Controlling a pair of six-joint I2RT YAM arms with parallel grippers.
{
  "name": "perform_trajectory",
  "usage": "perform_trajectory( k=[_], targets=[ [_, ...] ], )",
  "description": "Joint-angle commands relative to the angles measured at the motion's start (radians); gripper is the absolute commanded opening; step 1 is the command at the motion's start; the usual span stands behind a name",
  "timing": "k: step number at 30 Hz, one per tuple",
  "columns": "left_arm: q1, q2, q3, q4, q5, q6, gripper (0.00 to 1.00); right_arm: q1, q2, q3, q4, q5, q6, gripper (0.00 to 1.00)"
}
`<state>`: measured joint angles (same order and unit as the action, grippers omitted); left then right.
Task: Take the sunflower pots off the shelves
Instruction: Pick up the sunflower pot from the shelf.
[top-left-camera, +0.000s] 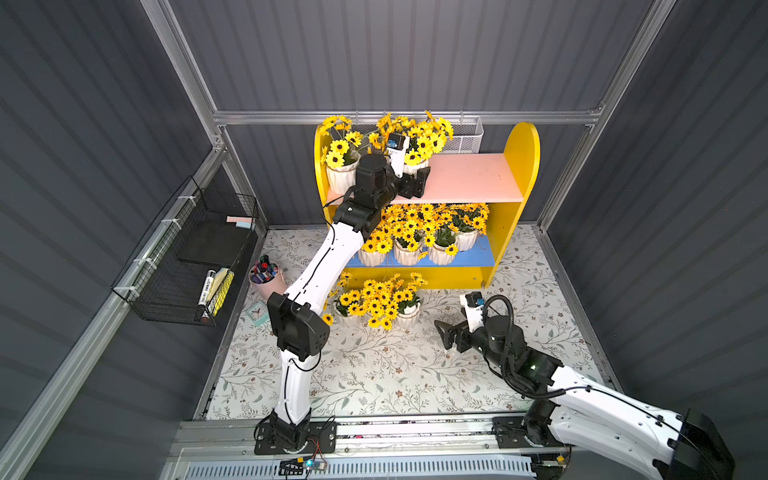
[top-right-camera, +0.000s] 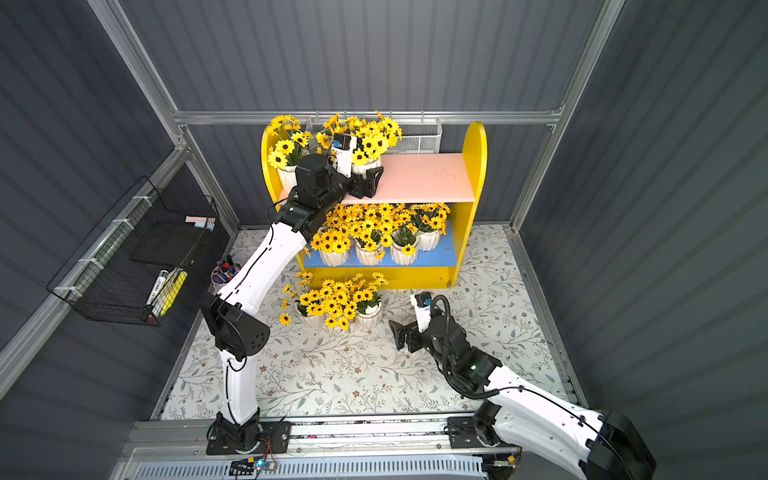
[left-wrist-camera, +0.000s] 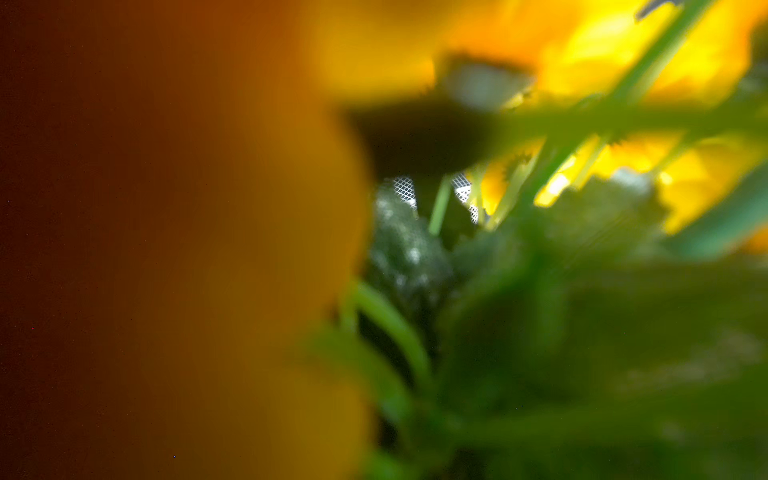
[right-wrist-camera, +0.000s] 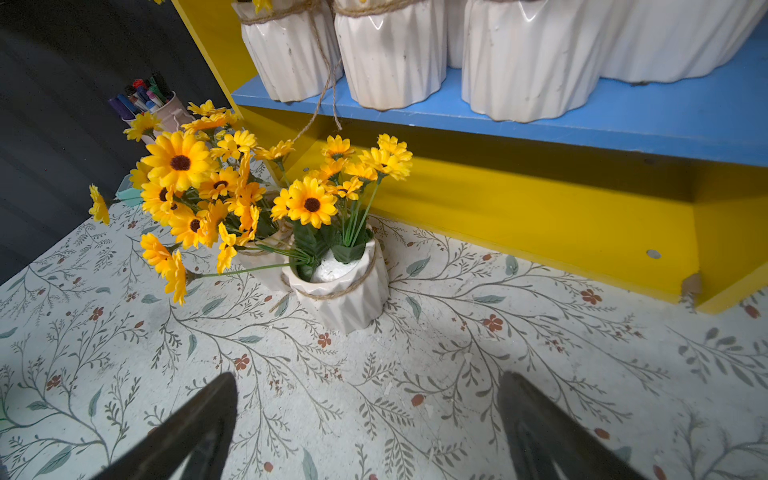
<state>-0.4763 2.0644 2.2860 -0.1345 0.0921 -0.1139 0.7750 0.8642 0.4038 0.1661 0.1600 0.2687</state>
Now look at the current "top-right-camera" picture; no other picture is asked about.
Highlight black wire wall basket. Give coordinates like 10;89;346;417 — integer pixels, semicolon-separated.
47;184;219;327

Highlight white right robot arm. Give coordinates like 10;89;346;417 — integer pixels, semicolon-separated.
389;315;657;479

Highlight white wire wall basket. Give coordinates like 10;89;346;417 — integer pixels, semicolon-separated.
391;119;443;154

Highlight pink and blue sticky notes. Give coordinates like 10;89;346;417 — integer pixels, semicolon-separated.
185;216;216;231

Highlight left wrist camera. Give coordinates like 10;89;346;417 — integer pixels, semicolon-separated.
331;133;357;178

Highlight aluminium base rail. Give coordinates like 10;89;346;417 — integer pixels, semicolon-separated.
119;412;514;463

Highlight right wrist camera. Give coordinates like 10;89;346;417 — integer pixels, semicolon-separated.
410;291;432;333

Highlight white marker in basket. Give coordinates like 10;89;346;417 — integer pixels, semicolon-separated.
146;270;169;305

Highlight yellow wooden shelf unit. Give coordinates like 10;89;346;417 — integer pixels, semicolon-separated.
262;122;488;289

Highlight yellow book in basket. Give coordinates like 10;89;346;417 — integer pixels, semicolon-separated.
151;268;188;318

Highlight pink metal marker bucket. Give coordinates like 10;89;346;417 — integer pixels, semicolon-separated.
210;255;241;294

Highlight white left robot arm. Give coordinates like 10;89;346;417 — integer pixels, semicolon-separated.
201;154;383;441

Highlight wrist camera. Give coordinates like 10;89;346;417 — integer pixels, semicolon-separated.
410;291;432;333
331;133;357;178

